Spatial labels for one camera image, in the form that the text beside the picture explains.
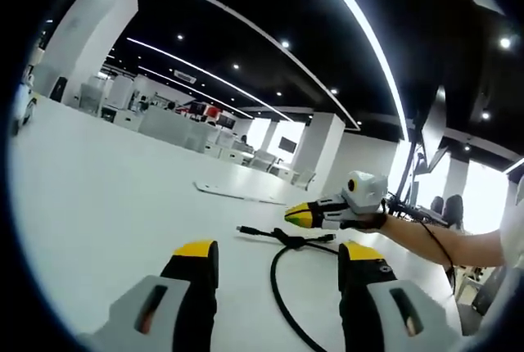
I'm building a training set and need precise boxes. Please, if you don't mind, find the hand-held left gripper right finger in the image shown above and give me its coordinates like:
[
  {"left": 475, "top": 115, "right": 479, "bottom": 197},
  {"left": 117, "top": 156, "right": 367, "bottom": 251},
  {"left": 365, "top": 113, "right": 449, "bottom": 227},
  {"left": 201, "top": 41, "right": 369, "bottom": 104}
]
[{"left": 337, "top": 240, "right": 464, "bottom": 352}]

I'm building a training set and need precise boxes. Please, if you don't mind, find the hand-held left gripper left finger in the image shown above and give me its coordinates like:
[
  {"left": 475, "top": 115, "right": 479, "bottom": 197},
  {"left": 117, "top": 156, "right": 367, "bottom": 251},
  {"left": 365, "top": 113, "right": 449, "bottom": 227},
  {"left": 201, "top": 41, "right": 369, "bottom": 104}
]
[{"left": 77, "top": 239, "right": 220, "bottom": 352}]

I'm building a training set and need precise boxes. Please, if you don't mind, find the black Velcro strap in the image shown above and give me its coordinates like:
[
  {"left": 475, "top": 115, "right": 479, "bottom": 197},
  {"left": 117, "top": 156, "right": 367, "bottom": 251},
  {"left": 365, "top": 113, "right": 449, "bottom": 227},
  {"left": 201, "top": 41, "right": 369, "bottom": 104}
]
[{"left": 272, "top": 227, "right": 307, "bottom": 250}]

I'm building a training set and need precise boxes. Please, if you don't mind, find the black charging cable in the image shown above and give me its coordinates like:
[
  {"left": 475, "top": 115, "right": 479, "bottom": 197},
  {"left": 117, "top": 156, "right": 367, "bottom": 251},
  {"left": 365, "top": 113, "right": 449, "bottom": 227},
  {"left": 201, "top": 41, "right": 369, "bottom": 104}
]
[{"left": 235, "top": 224, "right": 340, "bottom": 352}]

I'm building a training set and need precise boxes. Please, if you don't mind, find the white desk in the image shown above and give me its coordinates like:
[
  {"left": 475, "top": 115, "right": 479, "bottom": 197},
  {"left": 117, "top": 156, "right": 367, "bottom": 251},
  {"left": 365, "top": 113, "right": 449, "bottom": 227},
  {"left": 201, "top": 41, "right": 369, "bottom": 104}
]
[{"left": 10, "top": 96, "right": 463, "bottom": 352}]

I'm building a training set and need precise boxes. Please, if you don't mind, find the grey desk partition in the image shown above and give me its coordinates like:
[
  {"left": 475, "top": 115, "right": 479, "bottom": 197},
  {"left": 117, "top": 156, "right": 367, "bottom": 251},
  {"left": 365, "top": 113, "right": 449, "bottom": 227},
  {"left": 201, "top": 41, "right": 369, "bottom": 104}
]
[{"left": 138, "top": 105, "right": 220, "bottom": 153}]

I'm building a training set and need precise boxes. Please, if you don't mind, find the person's right hand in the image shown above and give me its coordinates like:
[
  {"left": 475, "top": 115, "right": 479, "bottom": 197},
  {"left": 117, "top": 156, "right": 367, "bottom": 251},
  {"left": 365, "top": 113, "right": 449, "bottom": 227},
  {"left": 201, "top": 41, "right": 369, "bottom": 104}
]
[{"left": 339, "top": 210, "right": 389, "bottom": 234}]

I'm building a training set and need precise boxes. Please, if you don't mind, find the grey office chair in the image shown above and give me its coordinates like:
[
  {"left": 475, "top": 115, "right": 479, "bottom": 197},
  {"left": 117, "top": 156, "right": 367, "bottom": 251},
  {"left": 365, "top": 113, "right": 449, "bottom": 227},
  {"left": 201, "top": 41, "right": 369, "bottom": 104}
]
[{"left": 291, "top": 168, "right": 317, "bottom": 192}]

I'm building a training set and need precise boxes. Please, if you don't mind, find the flat white board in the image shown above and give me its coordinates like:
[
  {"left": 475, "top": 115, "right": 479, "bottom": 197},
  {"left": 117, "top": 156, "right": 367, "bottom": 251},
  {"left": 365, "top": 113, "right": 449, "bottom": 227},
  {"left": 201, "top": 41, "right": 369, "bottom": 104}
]
[{"left": 192, "top": 179, "right": 288, "bottom": 206}]

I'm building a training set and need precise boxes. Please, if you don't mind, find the person's white sleeve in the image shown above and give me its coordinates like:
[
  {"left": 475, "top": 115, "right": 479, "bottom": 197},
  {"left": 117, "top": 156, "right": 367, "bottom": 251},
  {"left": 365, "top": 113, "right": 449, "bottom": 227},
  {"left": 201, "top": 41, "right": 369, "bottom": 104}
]
[{"left": 495, "top": 175, "right": 524, "bottom": 268}]

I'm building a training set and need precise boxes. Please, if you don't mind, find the curved ceiling light strip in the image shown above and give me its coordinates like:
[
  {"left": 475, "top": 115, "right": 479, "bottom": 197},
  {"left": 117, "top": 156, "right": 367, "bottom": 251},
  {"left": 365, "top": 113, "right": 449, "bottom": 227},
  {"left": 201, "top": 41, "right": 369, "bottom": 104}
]
[{"left": 305, "top": 0, "right": 412, "bottom": 142}]

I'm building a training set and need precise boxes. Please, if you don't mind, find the white and black toy robot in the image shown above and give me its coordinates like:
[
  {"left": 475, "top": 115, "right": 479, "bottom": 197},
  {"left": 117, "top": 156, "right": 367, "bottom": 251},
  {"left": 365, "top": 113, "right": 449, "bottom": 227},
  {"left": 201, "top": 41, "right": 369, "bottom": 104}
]
[{"left": 11, "top": 69, "right": 38, "bottom": 129}]

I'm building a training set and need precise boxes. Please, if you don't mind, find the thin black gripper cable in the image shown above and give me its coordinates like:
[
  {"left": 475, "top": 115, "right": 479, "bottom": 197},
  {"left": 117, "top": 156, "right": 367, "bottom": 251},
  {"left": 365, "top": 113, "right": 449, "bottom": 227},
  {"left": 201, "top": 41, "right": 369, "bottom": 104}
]
[{"left": 383, "top": 199, "right": 456, "bottom": 292}]

